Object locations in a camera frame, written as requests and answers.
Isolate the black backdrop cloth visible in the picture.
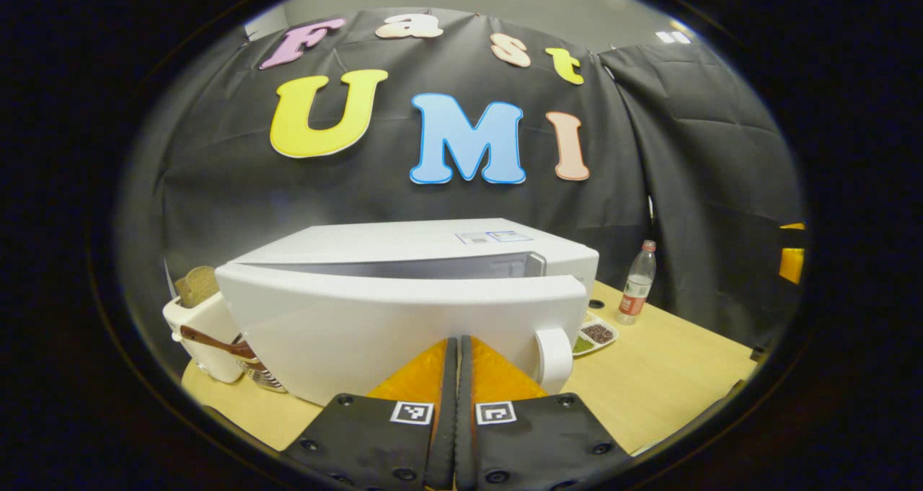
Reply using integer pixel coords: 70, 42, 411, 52
119, 8, 807, 362

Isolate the brown wooden spoon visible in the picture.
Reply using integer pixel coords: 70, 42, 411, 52
180, 325, 258, 360

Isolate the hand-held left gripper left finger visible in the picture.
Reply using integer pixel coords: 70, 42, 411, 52
281, 337, 459, 491

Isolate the white microwave oven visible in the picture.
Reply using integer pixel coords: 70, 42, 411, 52
215, 218, 601, 407

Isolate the metal kitchen utensil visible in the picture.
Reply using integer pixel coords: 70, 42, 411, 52
238, 358, 288, 394

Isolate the clear red label water bottle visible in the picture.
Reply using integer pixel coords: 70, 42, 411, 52
615, 240, 658, 326

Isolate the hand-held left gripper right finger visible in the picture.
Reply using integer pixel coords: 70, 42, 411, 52
456, 335, 634, 491

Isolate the brown bread slice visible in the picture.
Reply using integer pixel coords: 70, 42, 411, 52
174, 265, 219, 309

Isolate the white toaster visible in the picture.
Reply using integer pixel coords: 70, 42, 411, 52
163, 293, 249, 384

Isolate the white divided plate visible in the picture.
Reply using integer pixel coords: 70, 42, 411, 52
572, 311, 620, 357

